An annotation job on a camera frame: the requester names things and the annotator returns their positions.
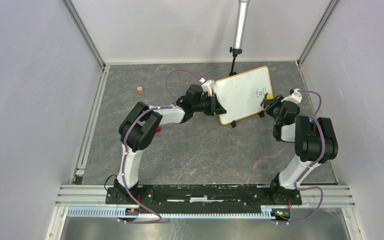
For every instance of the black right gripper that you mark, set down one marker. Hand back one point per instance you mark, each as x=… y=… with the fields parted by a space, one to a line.
x=276 y=101

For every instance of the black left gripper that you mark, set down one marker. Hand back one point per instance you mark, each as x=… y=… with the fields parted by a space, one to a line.
x=215 y=106

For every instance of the yellow whiteboard eraser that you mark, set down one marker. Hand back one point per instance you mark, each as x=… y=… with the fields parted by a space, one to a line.
x=269 y=97

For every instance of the yellow framed whiteboard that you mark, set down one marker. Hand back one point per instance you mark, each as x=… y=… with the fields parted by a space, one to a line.
x=241 y=94

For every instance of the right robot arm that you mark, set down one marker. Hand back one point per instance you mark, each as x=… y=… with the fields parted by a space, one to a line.
x=314 y=140

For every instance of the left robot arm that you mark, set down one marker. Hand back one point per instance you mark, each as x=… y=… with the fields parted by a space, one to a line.
x=140 y=126

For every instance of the black whiteboard foot clip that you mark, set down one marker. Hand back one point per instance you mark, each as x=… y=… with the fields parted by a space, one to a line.
x=233 y=124

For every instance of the small wooden block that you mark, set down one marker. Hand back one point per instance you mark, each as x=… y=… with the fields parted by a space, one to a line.
x=140 y=89

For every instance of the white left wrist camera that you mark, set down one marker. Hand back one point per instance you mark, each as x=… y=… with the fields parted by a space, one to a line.
x=207 y=86

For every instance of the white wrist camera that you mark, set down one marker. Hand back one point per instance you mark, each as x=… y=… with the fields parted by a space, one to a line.
x=294 y=96
x=207 y=86

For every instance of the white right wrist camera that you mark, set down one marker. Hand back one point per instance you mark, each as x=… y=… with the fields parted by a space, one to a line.
x=294 y=96

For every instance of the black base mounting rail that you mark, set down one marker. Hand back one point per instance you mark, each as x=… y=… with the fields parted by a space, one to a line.
x=196 y=199

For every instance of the silver camera pole stand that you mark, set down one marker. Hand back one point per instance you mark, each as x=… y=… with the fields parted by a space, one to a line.
x=236 y=48

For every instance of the slotted cable duct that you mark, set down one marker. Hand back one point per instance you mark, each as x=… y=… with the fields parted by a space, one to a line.
x=132 y=213

